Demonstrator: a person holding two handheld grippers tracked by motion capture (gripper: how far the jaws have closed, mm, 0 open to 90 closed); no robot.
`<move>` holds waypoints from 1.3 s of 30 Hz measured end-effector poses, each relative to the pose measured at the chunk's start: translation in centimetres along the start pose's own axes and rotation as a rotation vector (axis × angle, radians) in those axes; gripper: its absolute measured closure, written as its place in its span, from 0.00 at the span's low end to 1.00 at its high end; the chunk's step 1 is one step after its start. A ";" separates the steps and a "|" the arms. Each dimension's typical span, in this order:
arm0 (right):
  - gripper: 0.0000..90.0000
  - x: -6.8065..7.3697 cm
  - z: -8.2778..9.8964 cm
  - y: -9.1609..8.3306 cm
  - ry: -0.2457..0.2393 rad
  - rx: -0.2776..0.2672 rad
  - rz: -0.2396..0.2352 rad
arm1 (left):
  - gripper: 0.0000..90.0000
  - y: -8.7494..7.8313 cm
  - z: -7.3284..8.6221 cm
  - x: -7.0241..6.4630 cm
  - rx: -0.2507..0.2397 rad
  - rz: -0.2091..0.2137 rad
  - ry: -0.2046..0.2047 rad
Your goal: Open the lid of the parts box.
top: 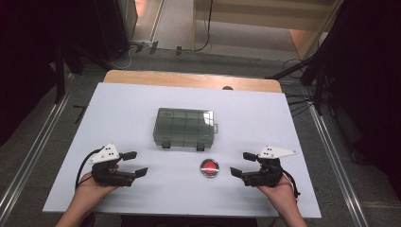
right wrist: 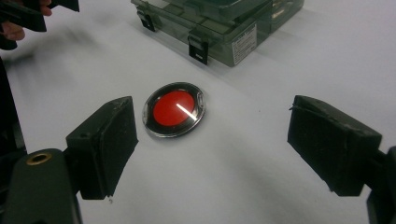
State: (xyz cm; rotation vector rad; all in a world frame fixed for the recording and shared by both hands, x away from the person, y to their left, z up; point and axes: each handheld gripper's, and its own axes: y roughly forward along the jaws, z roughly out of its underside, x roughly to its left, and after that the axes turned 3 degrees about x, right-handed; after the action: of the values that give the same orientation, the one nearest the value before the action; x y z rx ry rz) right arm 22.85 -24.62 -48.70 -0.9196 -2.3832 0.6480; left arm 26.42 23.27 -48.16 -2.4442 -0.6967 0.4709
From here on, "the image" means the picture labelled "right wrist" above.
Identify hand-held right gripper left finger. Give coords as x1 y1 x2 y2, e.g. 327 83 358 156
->
64 95 140 201

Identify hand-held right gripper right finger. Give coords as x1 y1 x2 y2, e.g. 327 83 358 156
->
287 94 383 198

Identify round red black case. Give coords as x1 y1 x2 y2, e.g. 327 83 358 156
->
142 81 207 139

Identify grey transparent organizer box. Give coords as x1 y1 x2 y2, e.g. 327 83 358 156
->
130 0 305 68

